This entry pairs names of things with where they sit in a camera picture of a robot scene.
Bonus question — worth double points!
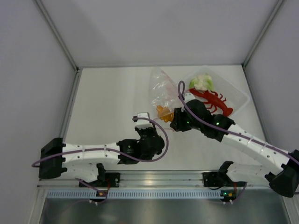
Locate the left aluminium corner post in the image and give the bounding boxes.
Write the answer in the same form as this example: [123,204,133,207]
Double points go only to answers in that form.
[35,0,80,70]

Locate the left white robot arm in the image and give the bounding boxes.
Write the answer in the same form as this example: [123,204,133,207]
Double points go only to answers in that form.
[34,124,165,186]

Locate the white toy cauliflower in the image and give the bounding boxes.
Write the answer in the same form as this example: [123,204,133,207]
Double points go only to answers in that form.
[189,73,214,91]

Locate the right aluminium corner post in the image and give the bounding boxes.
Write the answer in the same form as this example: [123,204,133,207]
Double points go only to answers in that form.
[242,0,286,69]

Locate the red toy lobster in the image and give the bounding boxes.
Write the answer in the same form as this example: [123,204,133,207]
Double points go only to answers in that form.
[189,88,234,117]

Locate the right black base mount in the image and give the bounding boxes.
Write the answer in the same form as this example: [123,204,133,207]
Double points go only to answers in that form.
[202,171,233,188]

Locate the clear zip top bag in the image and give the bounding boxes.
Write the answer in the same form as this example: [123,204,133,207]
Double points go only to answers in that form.
[148,67,182,125]

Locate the white slotted cable duct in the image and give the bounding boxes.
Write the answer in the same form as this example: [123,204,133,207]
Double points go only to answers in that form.
[47,189,234,199]

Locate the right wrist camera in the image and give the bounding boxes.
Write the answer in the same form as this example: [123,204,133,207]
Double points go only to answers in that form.
[183,92,196,103]

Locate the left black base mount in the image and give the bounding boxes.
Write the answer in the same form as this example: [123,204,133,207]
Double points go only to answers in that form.
[87,172,120,188]

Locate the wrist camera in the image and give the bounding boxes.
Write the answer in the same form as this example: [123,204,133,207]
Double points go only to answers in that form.
[183,92,196,103]
[132,112,153,129]

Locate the aluminium corner post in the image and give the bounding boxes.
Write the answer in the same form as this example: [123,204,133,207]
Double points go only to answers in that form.
[242,0,286,69]
[35,0,80,70]

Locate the aluminium mounting rail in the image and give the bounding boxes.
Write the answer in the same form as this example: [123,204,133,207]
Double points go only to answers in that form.
[37,170,290,189]

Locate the orange toy food piece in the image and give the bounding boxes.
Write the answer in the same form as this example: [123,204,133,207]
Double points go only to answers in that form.
[156,105,174,123]

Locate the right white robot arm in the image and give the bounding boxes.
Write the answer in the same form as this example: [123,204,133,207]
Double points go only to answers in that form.
[170,99,299,197]

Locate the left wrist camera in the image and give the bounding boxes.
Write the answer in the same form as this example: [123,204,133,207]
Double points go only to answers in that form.
[132,112,153,129]

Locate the white perforated plastic basket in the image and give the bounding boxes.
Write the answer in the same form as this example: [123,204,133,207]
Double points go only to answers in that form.
[183,67,250,117]

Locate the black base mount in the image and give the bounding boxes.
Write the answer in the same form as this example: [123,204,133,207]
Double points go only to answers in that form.
[202,171,233,188]
[87,172,120,188]

